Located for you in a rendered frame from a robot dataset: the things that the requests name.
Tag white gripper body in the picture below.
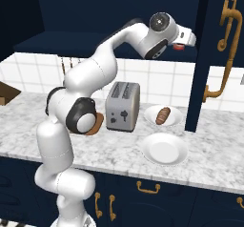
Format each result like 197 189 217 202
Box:
185 27 197 47

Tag red jam jar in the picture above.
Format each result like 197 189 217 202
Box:
173 43 186 52

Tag navy cabinet door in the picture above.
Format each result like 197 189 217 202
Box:
0 0 46 63
185 0 244 134
83 171 107 227
105 173 124 227

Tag brown croissant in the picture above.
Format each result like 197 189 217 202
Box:
154 106 172 126

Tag wooden cutting board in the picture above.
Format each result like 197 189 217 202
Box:
85 112 106 136

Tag navy lower cabinet door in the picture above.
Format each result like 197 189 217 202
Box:
105 173 124 227
83 171 107 227

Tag white plate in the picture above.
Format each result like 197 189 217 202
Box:
143 104 185 128
140 133 190 167

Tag silver toaster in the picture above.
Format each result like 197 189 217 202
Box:
105 81 141 134

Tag brown hanging tools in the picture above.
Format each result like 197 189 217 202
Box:
60 56 84 76

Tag navy drawer front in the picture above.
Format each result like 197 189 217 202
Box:
192 186 244 227
121 175 194 227

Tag brown open box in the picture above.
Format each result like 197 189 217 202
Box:
0 81 23 107

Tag navy drawer stack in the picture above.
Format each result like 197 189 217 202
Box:
0 155 60 227

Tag ornate gold door handle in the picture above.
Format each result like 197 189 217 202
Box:
202 0 243 104

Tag navy wall cabinet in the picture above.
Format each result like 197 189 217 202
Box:
12 0 212 64

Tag gold drawer handle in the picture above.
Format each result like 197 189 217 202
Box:
135 180 162 196
235 196 244 210

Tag gold cabinet door handle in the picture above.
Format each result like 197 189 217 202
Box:
93 191 104 219
108 194 117 222

